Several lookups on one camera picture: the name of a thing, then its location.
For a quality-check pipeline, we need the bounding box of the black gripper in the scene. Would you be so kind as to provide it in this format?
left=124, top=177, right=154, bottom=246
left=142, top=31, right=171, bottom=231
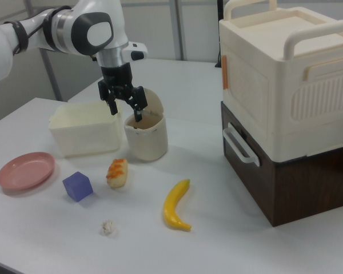
left=97, top=63, right=148, bottom=123

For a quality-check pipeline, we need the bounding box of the white paper ball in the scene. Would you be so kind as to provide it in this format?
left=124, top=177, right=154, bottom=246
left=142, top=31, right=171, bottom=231
left=101, top=219, right=117, bottom=236

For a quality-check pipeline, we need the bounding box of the cream trash can with lid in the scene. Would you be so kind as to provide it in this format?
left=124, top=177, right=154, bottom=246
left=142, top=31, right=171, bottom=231
left=123, top=87, right=169, bottom=163

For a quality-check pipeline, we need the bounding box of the white square plastic container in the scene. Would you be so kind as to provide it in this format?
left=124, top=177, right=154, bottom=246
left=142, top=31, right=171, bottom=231
left=48, top=101, right=122, bottom=158

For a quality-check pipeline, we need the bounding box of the toy bread with orange topping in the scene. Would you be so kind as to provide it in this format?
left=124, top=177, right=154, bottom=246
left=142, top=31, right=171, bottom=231
left=106, top=158, right=129, bottom=189

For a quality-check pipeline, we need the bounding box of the purple cube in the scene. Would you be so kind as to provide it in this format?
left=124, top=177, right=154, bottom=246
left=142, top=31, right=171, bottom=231
left=62, top=171, right=94, bottom=203

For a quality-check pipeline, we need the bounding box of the yellow toy banana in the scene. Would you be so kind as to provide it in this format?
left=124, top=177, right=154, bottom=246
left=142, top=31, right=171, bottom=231
left=163, top=179, right=192, bottom=231

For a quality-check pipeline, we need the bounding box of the pink round plate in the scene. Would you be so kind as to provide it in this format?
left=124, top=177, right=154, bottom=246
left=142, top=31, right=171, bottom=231
left=0, top=151, right=56, bottom=191

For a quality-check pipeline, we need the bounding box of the dark brown drawer cabinet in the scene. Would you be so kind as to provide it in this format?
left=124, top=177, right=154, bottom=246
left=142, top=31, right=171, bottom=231
left=220, top=101, right=343, bottom=228

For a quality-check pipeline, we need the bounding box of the black hanging background cable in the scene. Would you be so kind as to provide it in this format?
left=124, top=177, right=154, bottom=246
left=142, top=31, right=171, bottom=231
left=215, top=0, right=224, bottom=69

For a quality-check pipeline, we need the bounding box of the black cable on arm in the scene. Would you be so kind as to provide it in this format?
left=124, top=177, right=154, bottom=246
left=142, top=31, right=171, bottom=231
left=11, top=19, right=55, bottom=54

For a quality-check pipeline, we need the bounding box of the white drawer handle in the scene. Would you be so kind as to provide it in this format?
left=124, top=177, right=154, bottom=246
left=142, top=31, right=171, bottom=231
left=222, top=122, right=261, bottom=167

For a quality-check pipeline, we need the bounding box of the cream plastic box with handles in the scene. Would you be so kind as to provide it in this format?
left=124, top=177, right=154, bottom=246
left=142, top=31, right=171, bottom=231
left=218, top=0, right=343, bottom=163

